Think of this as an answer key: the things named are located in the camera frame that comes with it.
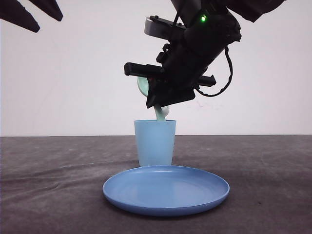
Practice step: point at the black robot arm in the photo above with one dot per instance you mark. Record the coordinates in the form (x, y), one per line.
(249, 9)

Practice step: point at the mint green plastic spoon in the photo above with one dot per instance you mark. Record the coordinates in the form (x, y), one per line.
(142, 84)

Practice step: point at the blue plastic plate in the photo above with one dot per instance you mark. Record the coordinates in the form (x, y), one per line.
(166, 190)

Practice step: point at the light blue plastic cup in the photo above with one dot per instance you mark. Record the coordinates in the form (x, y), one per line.
(155, 141)

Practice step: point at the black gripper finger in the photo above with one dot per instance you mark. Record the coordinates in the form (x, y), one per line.
(14, 12)
(153, 94)
(50, 7)
(166, 95)

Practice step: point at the white plastic fork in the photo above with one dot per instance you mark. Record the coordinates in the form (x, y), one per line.
(165, 110)

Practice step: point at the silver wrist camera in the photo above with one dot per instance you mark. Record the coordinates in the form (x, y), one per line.
(163, 29)

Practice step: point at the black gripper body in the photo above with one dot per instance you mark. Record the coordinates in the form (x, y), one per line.
(183, 62)

